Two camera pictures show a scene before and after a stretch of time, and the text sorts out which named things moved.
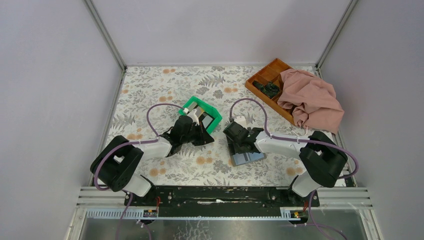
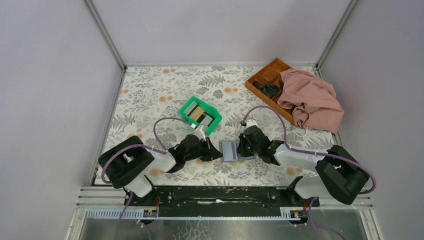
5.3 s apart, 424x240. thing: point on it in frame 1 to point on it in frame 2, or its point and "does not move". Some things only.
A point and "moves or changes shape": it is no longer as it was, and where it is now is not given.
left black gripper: [197, 131] to [205, 148]
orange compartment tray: [271, 72] does not move
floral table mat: [150, 99] does not move
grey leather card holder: [243, 158] moves or changes shape
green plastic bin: [207, 108] does not move
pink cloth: [313, 100] does not move
